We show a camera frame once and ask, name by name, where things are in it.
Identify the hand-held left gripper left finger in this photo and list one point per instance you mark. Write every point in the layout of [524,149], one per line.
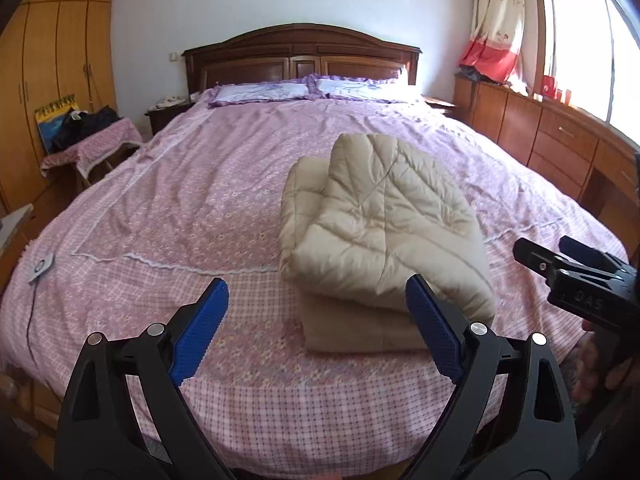
[200,330]

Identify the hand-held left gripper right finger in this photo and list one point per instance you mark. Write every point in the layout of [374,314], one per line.
[435,330]

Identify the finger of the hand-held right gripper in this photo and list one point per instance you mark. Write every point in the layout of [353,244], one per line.
[590,252]
[537,260]

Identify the beige down jacket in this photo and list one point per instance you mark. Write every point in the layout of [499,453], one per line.
[380,220]

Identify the pile of dark clothes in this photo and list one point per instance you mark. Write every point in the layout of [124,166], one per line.
[92,122]

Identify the person's right hand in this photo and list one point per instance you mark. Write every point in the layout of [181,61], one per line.
[590,365]

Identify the long wooden cabinet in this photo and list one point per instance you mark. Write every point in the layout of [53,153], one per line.
[555,135]

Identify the bed with pink bedspread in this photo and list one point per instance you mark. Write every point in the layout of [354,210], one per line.
[200,200]

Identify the small red box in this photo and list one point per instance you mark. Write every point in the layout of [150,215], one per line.
[567,96]

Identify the grey bed controller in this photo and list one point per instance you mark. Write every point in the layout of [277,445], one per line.
[42,267]

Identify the dark wooden nightstand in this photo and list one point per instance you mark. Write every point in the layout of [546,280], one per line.
[162,117]
[442,109]

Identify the dark cloth on cabinet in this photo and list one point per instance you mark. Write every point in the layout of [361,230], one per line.
[470,74]

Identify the chair with pink cloth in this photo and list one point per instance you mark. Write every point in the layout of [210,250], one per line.
[100,142]

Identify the window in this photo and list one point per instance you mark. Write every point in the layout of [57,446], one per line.
[580,35]

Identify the white telephone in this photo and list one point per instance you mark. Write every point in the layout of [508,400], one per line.
[170,101]

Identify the cream and red curtain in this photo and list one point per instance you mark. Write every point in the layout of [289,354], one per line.
[492,25]

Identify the purple frilled pillow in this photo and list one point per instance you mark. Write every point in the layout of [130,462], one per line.
[360,89]
[260,94]

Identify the colourful book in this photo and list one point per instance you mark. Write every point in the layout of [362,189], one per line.
[47,127]

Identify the dark wooden headboard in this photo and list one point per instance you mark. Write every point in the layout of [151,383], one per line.
[300,62]

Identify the wooden wardrobe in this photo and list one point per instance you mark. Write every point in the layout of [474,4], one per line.
[55,60]

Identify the white wall socket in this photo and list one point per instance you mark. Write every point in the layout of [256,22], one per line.
[175,56]

